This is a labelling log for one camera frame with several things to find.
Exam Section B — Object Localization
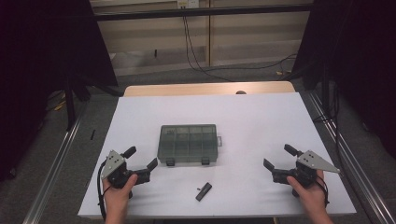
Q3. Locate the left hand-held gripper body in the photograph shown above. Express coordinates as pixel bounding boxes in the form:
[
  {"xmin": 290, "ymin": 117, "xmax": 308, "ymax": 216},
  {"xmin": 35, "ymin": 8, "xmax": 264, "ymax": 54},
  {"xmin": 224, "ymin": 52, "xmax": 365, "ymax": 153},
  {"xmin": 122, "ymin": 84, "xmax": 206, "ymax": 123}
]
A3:
[{"xmin": 101, "ymin": 149, "xmax": 151, "ymax": 189}]

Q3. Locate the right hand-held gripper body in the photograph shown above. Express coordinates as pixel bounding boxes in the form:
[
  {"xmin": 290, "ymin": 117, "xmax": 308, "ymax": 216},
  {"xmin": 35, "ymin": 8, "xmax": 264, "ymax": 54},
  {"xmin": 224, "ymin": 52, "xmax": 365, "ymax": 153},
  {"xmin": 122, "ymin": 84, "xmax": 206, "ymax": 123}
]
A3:
[{"xmin": 272, "ymin": 149, "xmax": 341, "ymax": 189}]

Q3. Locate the grey translucent compartment box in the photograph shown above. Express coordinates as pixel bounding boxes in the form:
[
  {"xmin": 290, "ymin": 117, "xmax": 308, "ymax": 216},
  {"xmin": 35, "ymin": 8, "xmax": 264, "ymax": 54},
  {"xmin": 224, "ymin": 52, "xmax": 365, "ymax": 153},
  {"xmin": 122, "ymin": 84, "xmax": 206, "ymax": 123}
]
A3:
[{"xmin": 157, "ymin": 124, "xmax": 223, "ymax": 167}]

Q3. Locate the small black stick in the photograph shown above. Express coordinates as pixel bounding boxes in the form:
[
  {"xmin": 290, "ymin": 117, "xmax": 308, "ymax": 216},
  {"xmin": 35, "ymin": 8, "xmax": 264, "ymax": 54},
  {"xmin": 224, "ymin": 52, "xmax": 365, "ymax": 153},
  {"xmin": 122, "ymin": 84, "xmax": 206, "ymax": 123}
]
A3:
[{"xmin": 195, "ymin": 182, "xmax": 213, "ymax": 203}]

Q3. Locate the person's left hand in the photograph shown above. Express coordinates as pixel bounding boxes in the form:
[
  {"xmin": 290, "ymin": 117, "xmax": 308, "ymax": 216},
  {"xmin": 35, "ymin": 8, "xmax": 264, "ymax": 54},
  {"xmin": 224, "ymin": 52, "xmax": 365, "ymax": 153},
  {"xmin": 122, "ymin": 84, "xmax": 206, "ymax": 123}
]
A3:
[{"xmin": 102, "ymin": 173, "xmax": 139, "ymax": 215}]

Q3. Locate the person's right hand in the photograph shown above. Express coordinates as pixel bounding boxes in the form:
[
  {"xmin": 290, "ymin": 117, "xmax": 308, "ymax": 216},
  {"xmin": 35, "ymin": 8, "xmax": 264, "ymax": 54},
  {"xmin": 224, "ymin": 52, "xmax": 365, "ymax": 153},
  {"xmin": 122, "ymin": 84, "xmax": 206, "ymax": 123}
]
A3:
[{"xmin": 286, "ymin": 170, "xmax": 329, "ymax": 216}]

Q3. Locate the white table cover sheet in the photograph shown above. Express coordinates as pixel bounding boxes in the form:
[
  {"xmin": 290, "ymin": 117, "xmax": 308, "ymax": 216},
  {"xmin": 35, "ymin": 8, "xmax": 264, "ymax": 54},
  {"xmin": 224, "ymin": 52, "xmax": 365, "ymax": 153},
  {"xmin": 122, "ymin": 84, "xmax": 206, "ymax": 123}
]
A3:
[{"xmin": 78, "ymin": 91, "xmax": 358, "ymax": 218}]

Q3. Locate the black stand pole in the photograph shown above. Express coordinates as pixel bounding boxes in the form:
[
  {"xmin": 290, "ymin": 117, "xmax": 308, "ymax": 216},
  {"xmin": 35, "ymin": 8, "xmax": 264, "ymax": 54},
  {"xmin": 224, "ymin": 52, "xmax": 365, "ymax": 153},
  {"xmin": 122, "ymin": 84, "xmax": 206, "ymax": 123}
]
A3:
[{"xmin": 64, "ymin": 77, "xmax": 78, "ymax": 132}]

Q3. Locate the black curtain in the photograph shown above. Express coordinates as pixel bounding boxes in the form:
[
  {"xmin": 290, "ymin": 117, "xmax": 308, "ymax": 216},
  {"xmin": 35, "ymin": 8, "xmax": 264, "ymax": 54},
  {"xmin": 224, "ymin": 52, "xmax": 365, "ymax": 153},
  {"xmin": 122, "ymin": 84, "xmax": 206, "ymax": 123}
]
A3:
[
  {"xmin": 291, "ymin": 0, "xmax": 396, "ymax": 161},
  {"xmin": 0, "ymin": 0, "xmax": 119, "ymax": 182}
]

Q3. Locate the black horizontal bar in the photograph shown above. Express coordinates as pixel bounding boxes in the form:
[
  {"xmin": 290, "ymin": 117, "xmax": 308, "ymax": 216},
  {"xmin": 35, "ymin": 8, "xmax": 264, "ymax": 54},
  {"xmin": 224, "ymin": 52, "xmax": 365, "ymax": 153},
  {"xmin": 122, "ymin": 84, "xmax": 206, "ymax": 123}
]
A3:
[{"xmin": 92, "ymin": 3, "xmax": 314, "ymax": 22}]

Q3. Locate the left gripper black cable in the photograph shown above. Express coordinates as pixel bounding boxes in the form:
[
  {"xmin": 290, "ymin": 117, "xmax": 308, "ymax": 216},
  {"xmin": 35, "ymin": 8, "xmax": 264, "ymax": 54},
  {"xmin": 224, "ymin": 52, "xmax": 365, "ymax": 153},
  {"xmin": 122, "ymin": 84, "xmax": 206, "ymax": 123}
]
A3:
[{"xmin": 96, "ymin": 160, "xmax": 108, "ymax": 220}]

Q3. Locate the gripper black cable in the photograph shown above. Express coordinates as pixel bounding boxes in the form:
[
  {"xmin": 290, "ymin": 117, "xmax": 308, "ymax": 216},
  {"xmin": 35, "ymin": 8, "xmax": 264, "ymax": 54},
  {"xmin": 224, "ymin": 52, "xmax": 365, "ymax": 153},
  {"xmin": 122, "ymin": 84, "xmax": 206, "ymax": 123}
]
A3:
[
  {"xmin": 316, "ymin": 175, "xmax": 331, "ymax": 208},
  {"xmin": 96, "ymin": 160, "xmax": 108, "ymax": 220}
]

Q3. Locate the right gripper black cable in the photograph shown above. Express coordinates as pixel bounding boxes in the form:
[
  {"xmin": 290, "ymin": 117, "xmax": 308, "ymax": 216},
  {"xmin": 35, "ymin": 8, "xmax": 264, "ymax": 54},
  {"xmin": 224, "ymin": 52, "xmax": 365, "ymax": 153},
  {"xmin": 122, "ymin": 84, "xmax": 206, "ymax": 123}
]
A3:
[{"xmin": 316, "ymin": 175, "xmax": 331, "ymax": 208}]

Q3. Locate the metal floor rail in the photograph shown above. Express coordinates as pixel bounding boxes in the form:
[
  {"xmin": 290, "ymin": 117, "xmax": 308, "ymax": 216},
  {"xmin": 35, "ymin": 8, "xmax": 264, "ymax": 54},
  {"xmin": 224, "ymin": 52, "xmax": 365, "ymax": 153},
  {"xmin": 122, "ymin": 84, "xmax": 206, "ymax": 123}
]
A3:
[
  {"xmin": 22, "ymin": 102, "xmax": 89, "ymax": 224},
  {"xmin": 306, "ymin": 90, "xmax": 396, "ymax": 224}
]

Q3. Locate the black floor cable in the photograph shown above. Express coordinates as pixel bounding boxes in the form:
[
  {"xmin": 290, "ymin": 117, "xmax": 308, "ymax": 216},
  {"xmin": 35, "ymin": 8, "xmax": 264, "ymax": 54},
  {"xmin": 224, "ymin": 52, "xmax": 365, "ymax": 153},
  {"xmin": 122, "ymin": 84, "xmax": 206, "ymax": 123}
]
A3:
[{"xmin": 181, "ymin": 16, "xmax": 299, "ymax": 83}]

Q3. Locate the white wall socket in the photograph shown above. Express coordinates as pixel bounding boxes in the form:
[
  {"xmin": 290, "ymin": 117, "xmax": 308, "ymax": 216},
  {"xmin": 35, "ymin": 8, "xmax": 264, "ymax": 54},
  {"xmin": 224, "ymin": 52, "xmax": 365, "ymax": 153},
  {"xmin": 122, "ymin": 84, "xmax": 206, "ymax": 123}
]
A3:
[{"xmin": 177, "ymin": 0, "xmax": 200, "ymax": 9}]

